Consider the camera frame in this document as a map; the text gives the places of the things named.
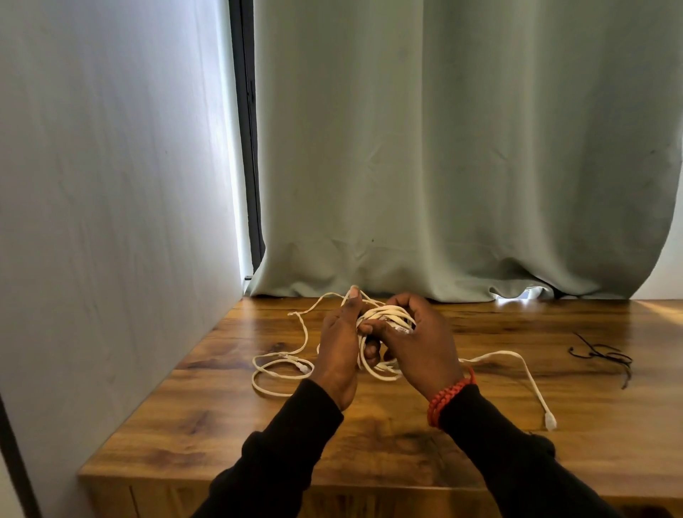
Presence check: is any grey-green curtain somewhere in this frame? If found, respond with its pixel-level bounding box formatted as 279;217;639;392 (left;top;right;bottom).
246;0;683;303

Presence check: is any person's right hand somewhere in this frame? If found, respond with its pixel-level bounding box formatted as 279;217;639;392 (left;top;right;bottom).
357;292;465;404

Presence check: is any black window frame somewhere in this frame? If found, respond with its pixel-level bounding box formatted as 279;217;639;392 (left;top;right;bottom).
228;0;266;273

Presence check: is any wooden cabinet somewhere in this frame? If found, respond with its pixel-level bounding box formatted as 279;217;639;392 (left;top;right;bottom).
77;296;683;518

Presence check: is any person's left hand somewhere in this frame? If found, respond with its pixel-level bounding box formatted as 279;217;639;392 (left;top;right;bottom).
309;285;383;412

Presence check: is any person's right forearm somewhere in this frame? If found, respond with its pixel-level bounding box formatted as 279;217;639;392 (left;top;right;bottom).
438;384;625;518

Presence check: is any white side panel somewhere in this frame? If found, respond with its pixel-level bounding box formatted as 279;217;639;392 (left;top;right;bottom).
0;0;253;518

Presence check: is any person's left forearm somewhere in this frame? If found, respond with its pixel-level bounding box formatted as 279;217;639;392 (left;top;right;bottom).
191;379;345;518

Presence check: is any red braided bracelet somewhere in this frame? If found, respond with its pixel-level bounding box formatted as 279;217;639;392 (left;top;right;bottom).
426;368;477;430

